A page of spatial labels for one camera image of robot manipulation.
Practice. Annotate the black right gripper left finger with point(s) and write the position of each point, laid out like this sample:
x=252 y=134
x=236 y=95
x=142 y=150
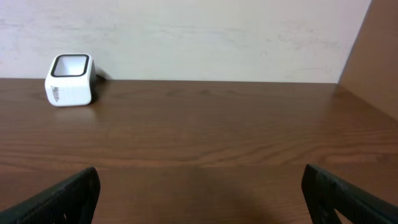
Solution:
x=72 y=200

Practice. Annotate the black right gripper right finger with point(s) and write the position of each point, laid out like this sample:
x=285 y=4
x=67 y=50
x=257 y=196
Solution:
x=326 y=195

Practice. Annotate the white barcode scanner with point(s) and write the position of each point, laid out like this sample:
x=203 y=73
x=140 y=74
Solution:
x=71 y=80

